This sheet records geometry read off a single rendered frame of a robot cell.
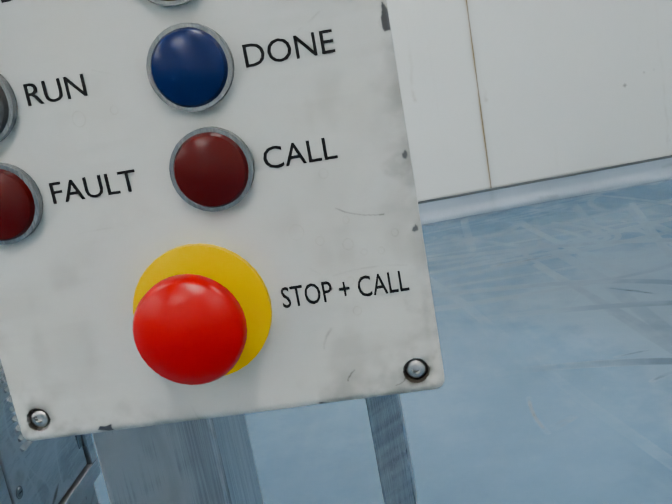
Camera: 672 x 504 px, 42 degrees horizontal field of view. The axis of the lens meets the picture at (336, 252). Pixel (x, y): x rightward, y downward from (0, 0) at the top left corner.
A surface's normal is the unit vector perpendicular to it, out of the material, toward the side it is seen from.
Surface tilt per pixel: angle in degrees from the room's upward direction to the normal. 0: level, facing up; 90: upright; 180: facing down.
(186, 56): 87
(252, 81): 90
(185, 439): 90
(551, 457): 0
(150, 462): 90
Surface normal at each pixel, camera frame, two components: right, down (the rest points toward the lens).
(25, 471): 0.98, -0.14
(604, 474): -0.17, -0.95
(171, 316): -0.11, 0.18
